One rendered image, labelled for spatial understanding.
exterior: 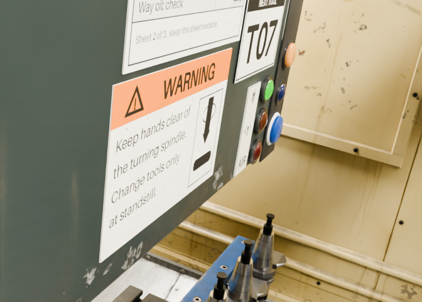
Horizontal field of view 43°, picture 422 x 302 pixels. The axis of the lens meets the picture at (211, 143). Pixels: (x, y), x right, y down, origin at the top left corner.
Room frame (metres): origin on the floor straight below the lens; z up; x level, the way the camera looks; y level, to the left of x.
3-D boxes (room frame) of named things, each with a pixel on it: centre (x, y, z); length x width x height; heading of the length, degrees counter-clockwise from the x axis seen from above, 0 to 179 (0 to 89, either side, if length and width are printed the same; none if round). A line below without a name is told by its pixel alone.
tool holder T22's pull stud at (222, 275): (0.66, -0.04, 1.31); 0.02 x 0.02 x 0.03
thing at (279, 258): (0.92, -0.15, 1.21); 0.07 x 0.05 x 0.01; 68
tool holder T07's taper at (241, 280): (0.77, -0.08, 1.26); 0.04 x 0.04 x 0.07
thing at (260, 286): (0.82, -0.11, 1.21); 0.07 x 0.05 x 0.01; 68
